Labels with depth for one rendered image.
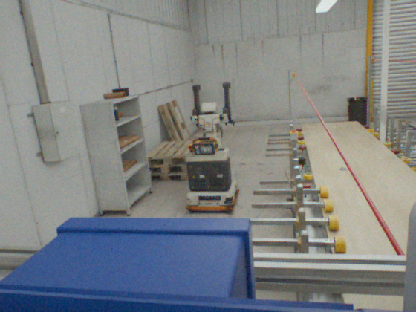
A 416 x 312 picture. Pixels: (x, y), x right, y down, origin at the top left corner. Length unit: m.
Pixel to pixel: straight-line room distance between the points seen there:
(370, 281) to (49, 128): 3.84
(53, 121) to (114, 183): 1.34
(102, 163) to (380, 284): 4.66
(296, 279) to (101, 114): 4.48
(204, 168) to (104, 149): 1.33
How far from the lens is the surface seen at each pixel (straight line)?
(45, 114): 3.98
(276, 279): 0.27
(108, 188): 4.93
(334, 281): 0.27
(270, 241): 1.94
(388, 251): 2.04
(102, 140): 4.76
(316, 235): 2.73
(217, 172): 4.50
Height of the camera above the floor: 1.89
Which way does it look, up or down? 15 degrees down
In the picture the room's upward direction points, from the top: 6 degrees counter-clockwise
